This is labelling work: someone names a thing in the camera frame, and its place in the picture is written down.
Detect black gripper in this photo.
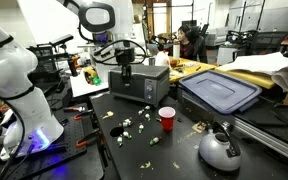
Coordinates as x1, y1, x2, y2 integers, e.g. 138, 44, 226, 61
115, 48, 135, 79

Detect candy brown end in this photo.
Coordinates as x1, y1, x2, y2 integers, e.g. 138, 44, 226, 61
122, 118, 133, 127

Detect red plastic cup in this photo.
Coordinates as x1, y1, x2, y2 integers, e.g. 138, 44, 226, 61
158, 107, 176, 131

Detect candy green white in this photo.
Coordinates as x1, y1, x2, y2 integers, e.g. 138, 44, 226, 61
149, 136, 162, 146

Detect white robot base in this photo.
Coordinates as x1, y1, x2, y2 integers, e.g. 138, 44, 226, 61
0, 27, 64, 161

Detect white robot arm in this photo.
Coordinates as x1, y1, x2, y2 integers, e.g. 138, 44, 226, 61
58, 0, 139, 79

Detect seated person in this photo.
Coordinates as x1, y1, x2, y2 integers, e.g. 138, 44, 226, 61
178, 25, 207, 63

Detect orange clamp left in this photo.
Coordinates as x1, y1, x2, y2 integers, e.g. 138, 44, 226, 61
76, 129, 100, 147

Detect blue plastic bin lid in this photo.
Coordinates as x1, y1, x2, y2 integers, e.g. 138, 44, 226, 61
179, 70, 262, 114

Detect orange handled scraper tool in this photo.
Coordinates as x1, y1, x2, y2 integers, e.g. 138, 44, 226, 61
63, 106, 86, 112

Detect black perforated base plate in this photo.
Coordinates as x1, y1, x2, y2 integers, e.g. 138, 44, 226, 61
0, 117, 86, 180

